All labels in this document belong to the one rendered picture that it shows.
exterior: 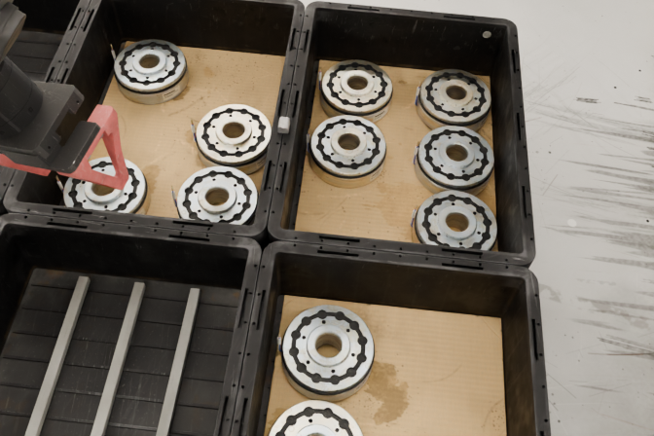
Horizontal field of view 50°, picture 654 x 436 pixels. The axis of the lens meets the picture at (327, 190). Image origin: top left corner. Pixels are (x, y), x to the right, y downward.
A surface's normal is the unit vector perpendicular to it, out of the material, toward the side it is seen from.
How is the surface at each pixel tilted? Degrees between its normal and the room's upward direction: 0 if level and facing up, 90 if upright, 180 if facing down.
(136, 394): 0
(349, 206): 0
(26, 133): 21
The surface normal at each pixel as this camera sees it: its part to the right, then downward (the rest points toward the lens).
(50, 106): -0.33, -0.52
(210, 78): 0.04, -0.57
